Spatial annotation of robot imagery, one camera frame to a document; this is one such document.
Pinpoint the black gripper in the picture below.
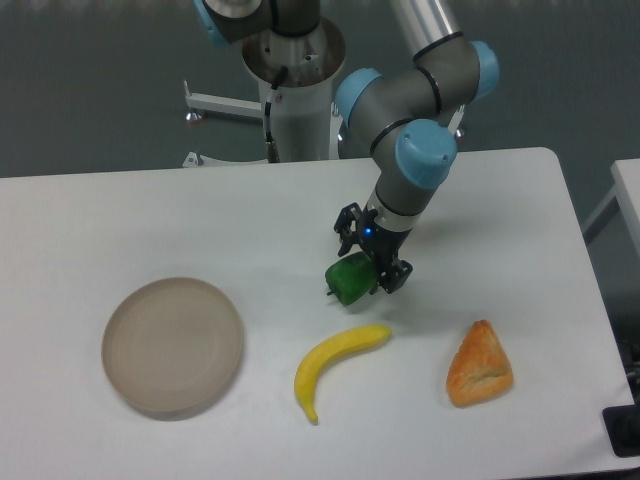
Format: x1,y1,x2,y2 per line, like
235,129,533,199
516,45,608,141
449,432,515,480
334,203,413,294

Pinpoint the green toy pepper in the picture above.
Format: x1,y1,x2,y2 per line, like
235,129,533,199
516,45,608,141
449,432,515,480
325,252,377,306

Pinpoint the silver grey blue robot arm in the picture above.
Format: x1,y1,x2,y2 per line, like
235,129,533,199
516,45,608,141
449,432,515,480
195,1,500,293

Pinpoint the yellow toy banana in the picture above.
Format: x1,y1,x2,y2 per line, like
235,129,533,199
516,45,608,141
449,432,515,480
293,324,392,425

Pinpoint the orange toy pastry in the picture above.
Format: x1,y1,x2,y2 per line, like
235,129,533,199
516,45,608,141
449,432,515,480
446,319,514,408

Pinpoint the beige round plate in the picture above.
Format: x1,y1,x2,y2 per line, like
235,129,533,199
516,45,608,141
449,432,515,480
101,277,244,421

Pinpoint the white side table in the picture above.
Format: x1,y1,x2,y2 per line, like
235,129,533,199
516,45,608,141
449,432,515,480
581,158,640,249

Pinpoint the black device at table edge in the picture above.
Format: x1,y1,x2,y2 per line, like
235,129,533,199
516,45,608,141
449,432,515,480
602,405,639,458

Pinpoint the black cable on pedestal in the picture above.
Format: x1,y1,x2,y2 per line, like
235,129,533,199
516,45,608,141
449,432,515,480
263,64,289,164

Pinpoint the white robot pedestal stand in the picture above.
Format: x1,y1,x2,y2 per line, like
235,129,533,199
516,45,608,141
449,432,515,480
181,17,469,168

